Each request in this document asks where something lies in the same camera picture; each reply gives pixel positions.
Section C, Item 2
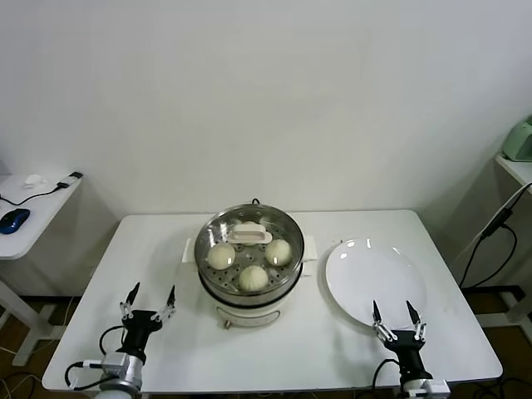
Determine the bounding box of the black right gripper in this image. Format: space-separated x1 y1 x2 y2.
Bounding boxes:
372 300 433 382

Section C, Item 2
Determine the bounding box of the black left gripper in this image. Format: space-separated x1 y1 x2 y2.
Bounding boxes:
119 283 177 357

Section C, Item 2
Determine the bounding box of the glass pot lid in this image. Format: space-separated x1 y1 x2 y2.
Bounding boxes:
194 204 306 293

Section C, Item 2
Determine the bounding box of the stainless steel steamer basket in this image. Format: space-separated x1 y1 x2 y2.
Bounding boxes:
181 204 319 311

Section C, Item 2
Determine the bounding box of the white round plate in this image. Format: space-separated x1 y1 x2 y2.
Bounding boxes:
325 238 429 333

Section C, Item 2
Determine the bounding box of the white electric cooker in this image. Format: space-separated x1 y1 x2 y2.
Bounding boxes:
181 234 319 332

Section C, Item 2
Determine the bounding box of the white side table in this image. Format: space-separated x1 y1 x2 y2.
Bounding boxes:
477 152 532 332
0 172 86 367

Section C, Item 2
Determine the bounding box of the blue computer mouse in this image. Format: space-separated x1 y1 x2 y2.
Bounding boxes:
0 208 32 234

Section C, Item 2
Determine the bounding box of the crumpled white tissue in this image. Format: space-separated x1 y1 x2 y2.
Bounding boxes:
22 174 49 190

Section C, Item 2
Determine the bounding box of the light green appliance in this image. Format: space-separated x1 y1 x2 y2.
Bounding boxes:
502 116 532 163

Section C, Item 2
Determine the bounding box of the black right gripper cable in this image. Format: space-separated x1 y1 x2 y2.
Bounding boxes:
371 358 403 395

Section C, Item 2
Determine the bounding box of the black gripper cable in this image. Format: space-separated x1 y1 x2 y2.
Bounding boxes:
371 358 403 395
64 325 126 391

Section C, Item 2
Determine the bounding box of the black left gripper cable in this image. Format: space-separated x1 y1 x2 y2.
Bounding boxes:
64 325 126 391

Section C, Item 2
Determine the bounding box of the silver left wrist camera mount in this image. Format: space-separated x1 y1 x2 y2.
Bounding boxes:
101 352 145 382

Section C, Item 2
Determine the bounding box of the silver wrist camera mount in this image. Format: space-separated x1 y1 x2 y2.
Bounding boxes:
400 377 453 399
101 352 145 382

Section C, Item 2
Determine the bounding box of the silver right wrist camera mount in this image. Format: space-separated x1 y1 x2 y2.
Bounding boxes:
400 377 453 399

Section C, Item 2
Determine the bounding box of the black power adapter cable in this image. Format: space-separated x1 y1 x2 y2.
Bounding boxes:
459 209 520 288

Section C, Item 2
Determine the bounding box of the black charging cable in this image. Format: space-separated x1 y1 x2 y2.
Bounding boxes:
0 180 70 207

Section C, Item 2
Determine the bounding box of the white cable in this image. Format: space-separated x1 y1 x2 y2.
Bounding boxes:
451 181 532 267

